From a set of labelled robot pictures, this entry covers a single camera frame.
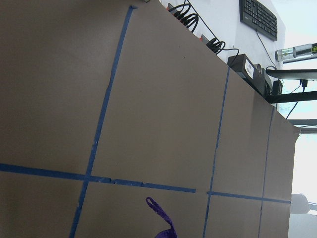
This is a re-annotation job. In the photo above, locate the purple towel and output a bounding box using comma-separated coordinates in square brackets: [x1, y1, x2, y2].
[146, 197, 178, 238]

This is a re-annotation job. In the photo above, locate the small black box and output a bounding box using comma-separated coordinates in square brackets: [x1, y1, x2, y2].
[227, 54, 272, 98]

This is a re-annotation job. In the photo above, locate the black keyboard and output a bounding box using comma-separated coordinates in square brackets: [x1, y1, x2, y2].
[239, 0, 278, 41]

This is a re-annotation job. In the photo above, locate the clear water bottle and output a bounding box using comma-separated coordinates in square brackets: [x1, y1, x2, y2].
[275, 43, 317, 63]

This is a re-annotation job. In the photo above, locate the black monitor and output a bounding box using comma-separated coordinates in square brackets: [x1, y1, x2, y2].
[265, 69, 317, 104]

